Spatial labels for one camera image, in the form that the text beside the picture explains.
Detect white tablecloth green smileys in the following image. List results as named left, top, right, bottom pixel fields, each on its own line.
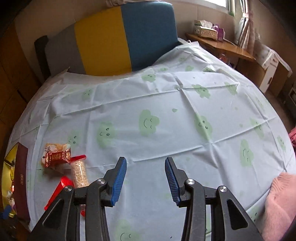
left=9, top=44, right=295, bottom=240

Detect grey yellow blue chair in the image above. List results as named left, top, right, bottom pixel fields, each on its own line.
left=34, top=1, right=179, bottom=78

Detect pink white curtain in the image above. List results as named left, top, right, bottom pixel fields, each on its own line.
left=234, top=0, right=260, bottom=55

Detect wooden side table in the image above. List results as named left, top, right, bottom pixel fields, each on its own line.
left=184, top=33, right=256, bottom=75

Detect white cardboard box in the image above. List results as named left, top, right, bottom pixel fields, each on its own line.
left=254, top=40, right=292, bottom=97

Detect red beige biscuit packet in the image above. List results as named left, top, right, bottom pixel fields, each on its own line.
left=41, top=143, right=71, bottom=173

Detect tissue box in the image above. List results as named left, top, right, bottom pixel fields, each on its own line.
left=194, top=20, right=218, bottom=40

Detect wooden cabinet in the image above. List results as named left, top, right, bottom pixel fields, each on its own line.
left=0, top=23, right=41, bottom=149

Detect red cake snack packet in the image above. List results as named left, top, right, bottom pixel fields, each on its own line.
left=44, top=176, right=86, bottom=217

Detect gold tin box maroon rim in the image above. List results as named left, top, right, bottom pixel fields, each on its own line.
left=1, top=143, right=30, bottom=223

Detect pink sweater sleeve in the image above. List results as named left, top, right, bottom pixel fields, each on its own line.
left=261, top=126, right=296, bottom=241

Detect clear oat bar packet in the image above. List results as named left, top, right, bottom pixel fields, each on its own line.
left=70, top=155, right=89, bottom=188

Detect purple packet on side table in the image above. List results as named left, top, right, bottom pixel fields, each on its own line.
left=212, top=25, right=225, bottom=42

